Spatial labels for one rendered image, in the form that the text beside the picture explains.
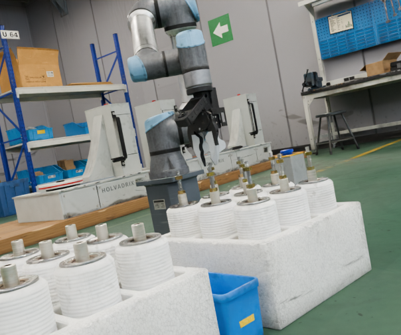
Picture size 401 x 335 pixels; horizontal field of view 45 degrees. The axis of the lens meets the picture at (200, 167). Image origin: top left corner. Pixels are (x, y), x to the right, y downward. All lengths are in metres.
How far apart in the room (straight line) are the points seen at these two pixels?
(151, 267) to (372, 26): 5.74
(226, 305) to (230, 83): 6.66
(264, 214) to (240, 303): 0.20
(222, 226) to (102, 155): 2.57
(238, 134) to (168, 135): 3.24
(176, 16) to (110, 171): 2.10
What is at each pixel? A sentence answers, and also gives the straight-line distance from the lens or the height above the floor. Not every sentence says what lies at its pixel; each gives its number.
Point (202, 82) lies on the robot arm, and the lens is 1.30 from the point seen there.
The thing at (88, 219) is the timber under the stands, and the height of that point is 0.05.
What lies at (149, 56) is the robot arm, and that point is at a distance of 1.42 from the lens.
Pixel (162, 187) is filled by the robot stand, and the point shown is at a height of 0.27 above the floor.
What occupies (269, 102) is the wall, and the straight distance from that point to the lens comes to 7.13.
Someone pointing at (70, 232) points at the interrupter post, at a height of 0.27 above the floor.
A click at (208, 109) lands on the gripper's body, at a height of 0.48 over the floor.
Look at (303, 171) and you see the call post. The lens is 1.50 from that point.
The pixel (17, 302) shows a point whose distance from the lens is 0.72.
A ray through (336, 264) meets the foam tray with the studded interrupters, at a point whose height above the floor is 0.06.
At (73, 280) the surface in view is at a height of 0.23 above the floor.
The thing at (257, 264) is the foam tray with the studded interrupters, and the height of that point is 0.14.
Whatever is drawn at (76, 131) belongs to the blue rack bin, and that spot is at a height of 0.86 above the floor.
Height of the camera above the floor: 0.40
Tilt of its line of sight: 3 degrees down
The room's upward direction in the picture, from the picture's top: 11 degrees counter-clockwise
